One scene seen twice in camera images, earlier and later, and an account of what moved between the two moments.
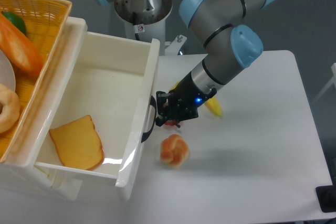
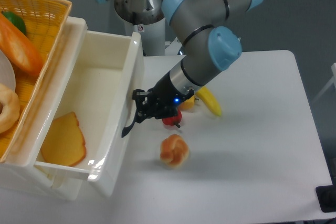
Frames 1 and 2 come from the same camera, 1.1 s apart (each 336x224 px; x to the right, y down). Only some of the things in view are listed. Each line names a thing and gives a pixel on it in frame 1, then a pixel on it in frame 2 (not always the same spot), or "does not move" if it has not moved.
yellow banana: x=212 y=103 does not move
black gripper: x=184 y=98 to x=163 y=99
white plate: x=7 y=74 does not move
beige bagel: x=10 y=101 does not move
